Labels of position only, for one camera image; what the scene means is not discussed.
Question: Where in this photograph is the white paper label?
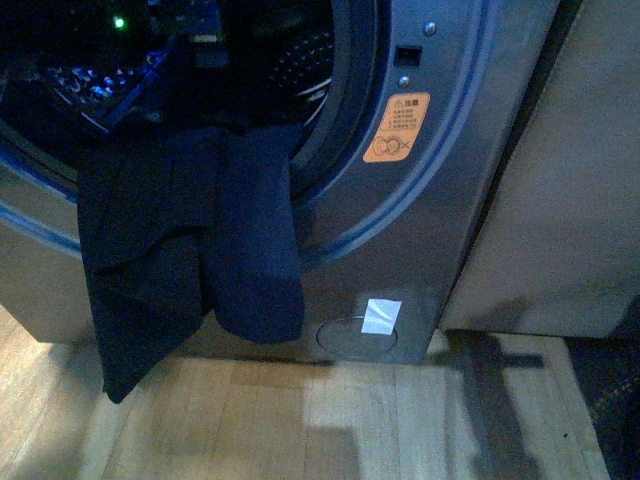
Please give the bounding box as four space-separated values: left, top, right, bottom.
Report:
361 298 402 335

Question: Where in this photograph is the dark blue knit garment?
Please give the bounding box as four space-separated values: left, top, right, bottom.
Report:
78 124 305 403

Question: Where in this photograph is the round drain filter cover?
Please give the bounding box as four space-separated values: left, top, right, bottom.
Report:
315 316 398 361

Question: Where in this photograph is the beige cabinet beside washer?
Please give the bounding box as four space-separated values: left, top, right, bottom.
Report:
440 1 639 339

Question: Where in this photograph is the dark rug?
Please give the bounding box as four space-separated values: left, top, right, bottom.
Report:
565 298 639 479

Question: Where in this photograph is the grey front-load washing machine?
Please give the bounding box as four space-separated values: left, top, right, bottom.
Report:
1 1 579 364

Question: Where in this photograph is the orange warning sticker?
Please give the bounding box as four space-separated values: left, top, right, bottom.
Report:
363 92 431 163

